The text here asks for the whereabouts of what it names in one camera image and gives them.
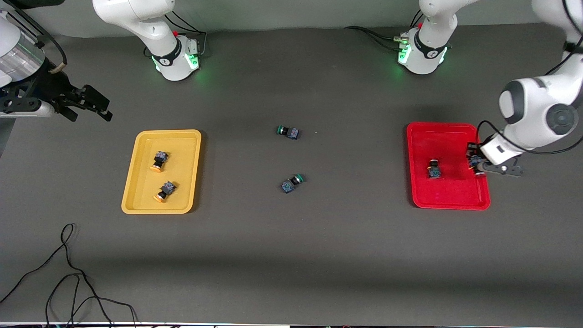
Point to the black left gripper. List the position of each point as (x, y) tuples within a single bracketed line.
[(473, 160)]

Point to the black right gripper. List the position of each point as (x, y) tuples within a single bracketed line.
[(49, 86)]

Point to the red push button switch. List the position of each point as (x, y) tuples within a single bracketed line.
[(434, 171), (475, 163)]

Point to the yellow push button switch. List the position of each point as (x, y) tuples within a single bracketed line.
[(160, 160), (166, 189)]

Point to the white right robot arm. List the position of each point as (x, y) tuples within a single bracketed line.
[(152, 27)]

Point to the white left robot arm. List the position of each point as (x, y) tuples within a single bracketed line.
[(537, 109)]

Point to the red plastic tray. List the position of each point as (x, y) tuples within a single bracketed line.
[(451, 191)]

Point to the yellow plastic tray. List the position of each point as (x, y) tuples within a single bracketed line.
[(182, 150)]

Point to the green push button switch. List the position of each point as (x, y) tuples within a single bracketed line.
[(288, 132), (292, 183)]

